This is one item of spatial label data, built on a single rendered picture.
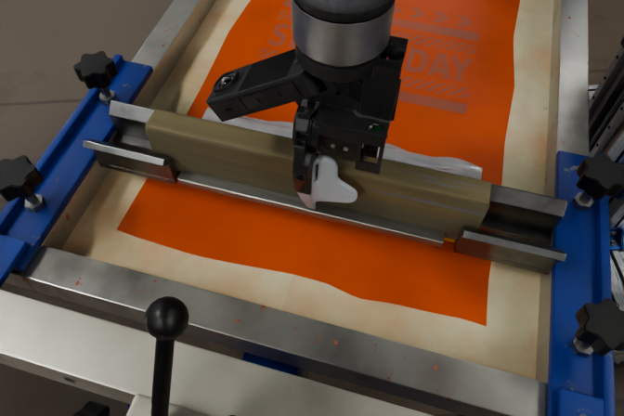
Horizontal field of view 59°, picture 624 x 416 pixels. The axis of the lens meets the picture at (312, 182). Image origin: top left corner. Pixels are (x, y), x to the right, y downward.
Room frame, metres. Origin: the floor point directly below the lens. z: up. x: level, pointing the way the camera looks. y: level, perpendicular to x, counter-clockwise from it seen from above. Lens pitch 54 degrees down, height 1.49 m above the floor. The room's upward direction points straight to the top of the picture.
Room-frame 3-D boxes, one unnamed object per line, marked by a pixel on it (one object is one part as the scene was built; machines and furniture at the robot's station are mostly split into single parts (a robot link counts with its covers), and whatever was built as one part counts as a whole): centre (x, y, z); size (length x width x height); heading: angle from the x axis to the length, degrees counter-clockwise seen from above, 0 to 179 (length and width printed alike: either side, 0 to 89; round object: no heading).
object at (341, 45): (0.34, -0.02, 1.23); 0.08 x 0.08 x 0.05
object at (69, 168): (0.40, 0.27, 0.97); 0.30 x 0.05 x 0.07; 164
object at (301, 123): (0.34, -0.03, 1.15); 0.09 x 0.08 x 0.12; 74
